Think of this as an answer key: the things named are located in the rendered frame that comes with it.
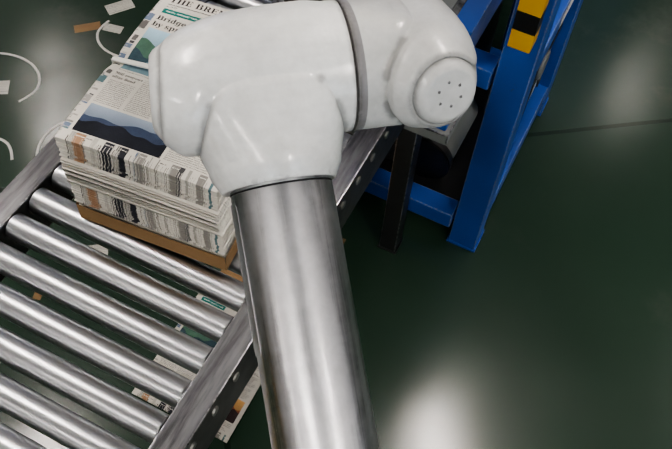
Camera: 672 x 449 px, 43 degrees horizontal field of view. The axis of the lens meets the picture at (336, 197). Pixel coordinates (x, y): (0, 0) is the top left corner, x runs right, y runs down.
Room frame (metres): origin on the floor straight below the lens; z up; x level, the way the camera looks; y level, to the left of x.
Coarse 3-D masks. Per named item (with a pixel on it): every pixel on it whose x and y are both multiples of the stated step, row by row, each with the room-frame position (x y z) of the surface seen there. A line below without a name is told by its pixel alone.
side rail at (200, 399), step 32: (384, 128) 1.10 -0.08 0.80; (352, 160) 1.01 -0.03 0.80; (352, 192) 0.96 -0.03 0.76; (224, 352) 0.59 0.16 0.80; (192, 384) 0.53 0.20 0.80; (224, 384) 0.54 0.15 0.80; (192, 416) 0.48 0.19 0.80; (224, 416) 0.52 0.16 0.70; (160, 448) 0.43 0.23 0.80; (192, 448) 0.44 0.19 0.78
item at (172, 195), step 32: (96, 96) 0.92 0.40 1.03; (128, 96) 0.92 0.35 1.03; (64, 128) 0.85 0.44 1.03; (96, 128) 0.85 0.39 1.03; (128, 128) 0.85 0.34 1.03; (64, 160) 0.82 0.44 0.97; (96, 160) 0.81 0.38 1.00; (128, 160) 0.79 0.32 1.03; (160, 160) 0.79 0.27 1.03; (192, 160) 0.80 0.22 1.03; (96, 192) 0.81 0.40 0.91; (128, 192) 0.79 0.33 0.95; (160, 192) 0.77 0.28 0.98; (192, 192) 0.76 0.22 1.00; (160, 224) 0.77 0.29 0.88; (192, 224) 0.75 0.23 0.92; (224, 224) 0.75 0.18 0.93; (224, 256) 0.75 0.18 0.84
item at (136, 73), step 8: (120, 56) 1.01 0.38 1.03; (128, 56) 1.01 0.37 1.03; (136, 56) 1.01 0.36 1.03; (144, 56) 1.02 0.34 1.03; (112, 64) 0.99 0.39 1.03; (120, 64) 0.99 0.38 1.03; (112, 72) 0.97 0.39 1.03; (120, 72) 0.97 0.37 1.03; (128, 72) 0.98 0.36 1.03; (136, 72) 0.98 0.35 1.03; (144, 72) 0.98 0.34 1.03; (136, 80) 0.96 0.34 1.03; (144, 80) 0.96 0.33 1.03
